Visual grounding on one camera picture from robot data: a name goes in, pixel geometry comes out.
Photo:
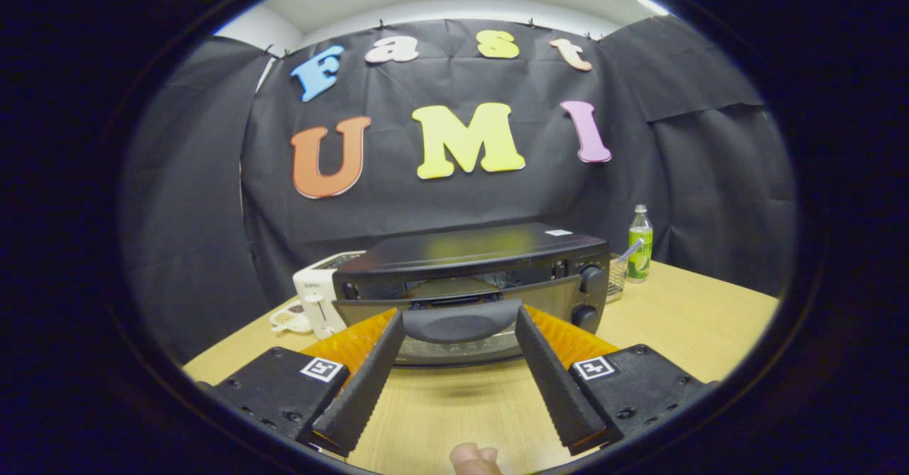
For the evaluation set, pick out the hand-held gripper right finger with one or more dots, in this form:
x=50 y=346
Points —
x=557 y=390

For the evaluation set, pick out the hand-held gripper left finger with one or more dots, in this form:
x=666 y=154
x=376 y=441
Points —
x=362 y=393

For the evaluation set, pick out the black toaster oven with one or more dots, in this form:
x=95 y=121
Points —
x=469 y=248

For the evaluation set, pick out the white pop-up toaster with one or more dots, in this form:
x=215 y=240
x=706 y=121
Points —
x=316 y=290

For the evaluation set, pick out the small white dish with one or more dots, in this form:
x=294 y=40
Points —
x=290 y=317

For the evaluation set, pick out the blue white striped straw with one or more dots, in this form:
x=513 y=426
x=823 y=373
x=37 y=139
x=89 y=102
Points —
x=630 y=251

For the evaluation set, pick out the green label drink bottle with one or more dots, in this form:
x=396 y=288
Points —
x=639 y=255

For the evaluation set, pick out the small ceiling light panel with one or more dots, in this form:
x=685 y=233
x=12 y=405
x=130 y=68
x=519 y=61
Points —
x=653 y=6

